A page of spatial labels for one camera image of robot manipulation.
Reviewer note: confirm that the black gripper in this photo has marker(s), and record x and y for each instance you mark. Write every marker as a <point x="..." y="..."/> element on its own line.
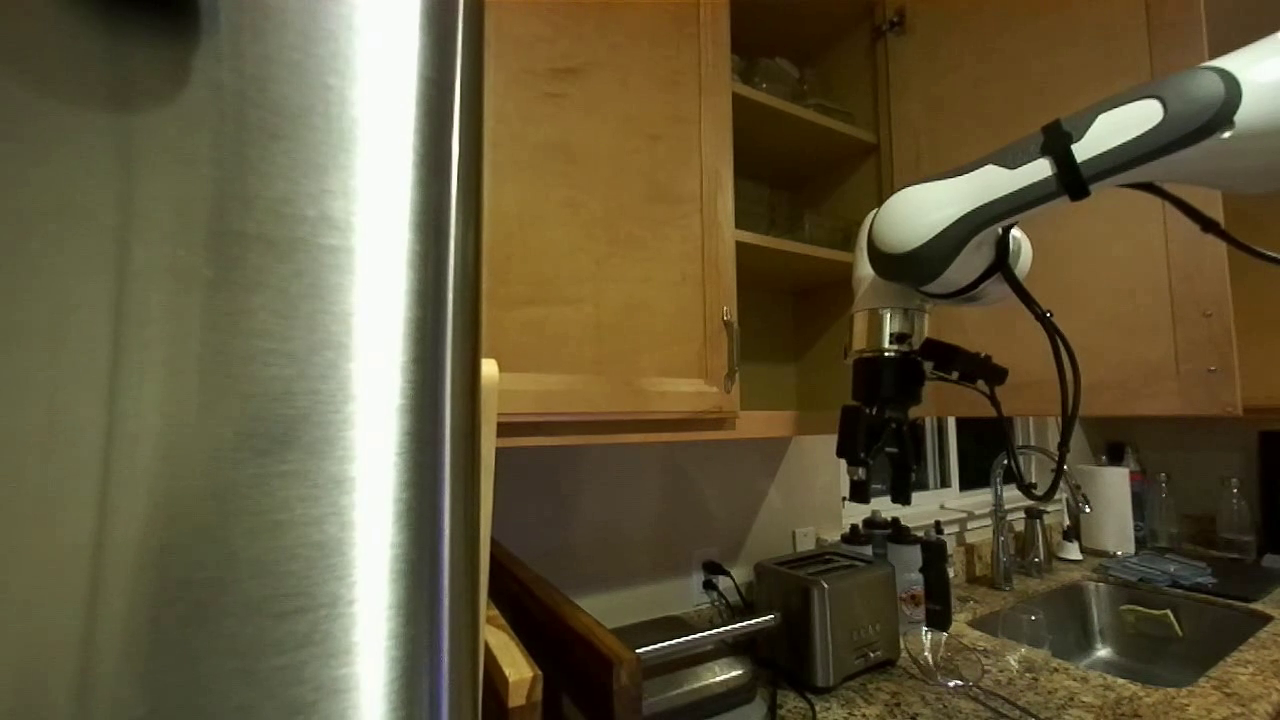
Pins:
<point x="887" y="402"/>

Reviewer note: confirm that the wide wooden cabinet door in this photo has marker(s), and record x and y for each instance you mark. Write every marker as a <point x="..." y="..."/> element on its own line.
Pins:
<point x="1145" y="323"/>

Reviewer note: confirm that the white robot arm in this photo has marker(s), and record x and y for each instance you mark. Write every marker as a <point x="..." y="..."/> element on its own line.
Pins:
<point x="961" y="222"/>

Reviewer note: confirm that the narrow wooden cabinet door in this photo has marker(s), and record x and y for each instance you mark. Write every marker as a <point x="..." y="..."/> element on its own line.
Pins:
<point x="601" y="201"/>

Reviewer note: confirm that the wooden cabinet beside window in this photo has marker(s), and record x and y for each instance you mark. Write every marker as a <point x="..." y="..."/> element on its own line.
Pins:
<point x="1261" y="305"/>

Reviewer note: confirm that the black lidded container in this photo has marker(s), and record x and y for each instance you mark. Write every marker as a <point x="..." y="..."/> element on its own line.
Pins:
<point x="880" y="532"/>

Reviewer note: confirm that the white framed window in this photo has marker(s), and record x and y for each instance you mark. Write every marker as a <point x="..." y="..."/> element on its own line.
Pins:
<point x="981" y="446"/>

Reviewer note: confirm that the black slim bottle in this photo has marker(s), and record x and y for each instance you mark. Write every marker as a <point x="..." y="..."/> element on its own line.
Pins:
<point x="936" y="587"/>

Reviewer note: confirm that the chrome kitchen faucet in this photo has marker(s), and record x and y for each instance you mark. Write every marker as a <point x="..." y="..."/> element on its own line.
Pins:
<point x="1003" y="541"/>

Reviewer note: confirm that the stainless steel toaster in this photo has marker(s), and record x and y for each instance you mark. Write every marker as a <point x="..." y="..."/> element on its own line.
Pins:
<point x="832" y="622"/>

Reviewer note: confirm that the clear wine glass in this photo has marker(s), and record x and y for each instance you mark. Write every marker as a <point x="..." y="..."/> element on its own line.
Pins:
<point x="932" y="654"/>

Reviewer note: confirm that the black power plug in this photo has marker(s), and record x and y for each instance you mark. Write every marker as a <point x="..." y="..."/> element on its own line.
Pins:
<point x="723" y="580"/>

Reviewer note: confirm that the small soap dispenser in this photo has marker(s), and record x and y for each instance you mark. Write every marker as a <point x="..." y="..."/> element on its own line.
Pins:
<point x="1071" y="541"/>

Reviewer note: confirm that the white paper towel roll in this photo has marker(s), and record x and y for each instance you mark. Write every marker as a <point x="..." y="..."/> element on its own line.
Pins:
<point x="1104" y="512"/>

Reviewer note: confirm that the clear glass bottle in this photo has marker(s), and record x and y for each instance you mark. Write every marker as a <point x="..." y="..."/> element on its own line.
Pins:
<point x="1236" y="520"/>
<point x="1163" y="512"/>

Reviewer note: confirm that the stainless steel sink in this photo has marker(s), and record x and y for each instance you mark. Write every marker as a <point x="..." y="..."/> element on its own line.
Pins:
<point x="1132" y="625"/>

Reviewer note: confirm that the grey dish cloth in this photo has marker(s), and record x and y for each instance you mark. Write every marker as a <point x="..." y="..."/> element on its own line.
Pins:
<point x="1163" y="570"/>

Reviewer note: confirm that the dark wooden cutting board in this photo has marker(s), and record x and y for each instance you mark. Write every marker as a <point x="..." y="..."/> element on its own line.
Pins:
<point x="574" y="654"/>

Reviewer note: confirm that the black drying mat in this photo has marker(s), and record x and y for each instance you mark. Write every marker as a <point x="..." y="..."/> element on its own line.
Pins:
<point x="1247" y="580"/>

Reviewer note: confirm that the dark countertop appliance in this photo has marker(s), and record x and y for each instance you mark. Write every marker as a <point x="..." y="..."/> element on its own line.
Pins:
<point x="1270" y="494"/>

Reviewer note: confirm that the tall light wooden board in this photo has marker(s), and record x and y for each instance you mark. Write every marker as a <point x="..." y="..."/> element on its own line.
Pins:
<point x="491" y="507"/>

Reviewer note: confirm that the clear glass bowl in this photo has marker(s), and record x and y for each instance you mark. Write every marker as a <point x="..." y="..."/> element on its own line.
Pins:
<point x="770" y="79"/>

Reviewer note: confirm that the stainless steel refrigerator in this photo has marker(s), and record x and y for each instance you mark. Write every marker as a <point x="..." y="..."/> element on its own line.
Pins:
<point x="225" y="372"/>

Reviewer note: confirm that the white wall outlet plate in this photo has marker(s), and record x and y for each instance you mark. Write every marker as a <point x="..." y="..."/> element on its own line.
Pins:
<point x="804" y="537"/>

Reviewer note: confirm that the wooden wall cabinet body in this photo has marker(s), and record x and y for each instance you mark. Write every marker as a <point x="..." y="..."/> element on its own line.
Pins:
<point x="803" y="133"/>

